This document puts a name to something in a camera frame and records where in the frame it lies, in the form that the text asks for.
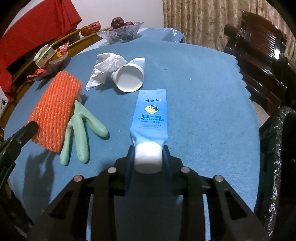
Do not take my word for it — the white paper cup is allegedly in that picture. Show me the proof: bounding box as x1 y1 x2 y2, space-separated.
112 58 146 93

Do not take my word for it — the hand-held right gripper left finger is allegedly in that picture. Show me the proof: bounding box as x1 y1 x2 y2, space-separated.
26 145 136 241

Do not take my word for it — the white yellow carton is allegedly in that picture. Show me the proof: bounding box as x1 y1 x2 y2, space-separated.
33 44 56 68

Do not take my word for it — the red foil wrapper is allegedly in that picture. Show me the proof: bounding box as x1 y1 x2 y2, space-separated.
26 68 50 82

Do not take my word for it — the dark wooden armchair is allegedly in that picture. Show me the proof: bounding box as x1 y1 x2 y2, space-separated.
223 10 296 116

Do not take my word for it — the black lined trash bin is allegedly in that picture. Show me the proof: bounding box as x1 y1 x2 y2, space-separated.
254 107 296 237

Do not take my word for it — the light blue tablecloth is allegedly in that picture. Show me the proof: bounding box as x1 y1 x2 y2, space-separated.
98 28 186 47

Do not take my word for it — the orange foam fruit net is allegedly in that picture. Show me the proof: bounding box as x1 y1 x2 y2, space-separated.
28 71 83 153

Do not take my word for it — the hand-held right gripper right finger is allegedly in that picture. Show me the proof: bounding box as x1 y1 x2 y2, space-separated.
162 145 270 241

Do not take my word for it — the green rubber glove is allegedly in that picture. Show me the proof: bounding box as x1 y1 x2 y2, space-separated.
60 91 109 166

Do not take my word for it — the red plastic bag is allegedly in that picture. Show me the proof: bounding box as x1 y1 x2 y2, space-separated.
80 21 102 36

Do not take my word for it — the beige patterned curtain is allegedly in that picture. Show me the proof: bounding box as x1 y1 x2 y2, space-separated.
162 0 285 44

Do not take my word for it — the red cloth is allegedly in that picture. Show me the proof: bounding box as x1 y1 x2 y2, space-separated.
0 0 82 101

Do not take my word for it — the glass fruit bowl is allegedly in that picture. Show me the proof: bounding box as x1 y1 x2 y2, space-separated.
97 21 145 44

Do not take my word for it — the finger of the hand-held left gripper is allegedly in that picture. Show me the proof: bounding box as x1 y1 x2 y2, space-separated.
5 121 39 151

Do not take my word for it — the blue hand cream tube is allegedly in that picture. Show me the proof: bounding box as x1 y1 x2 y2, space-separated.
130 89 168 174

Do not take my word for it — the glass snack dish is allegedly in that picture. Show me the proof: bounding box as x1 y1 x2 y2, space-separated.
26 50 70 81

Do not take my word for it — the white tissue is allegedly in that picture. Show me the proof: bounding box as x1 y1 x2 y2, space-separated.
85 53 127 91

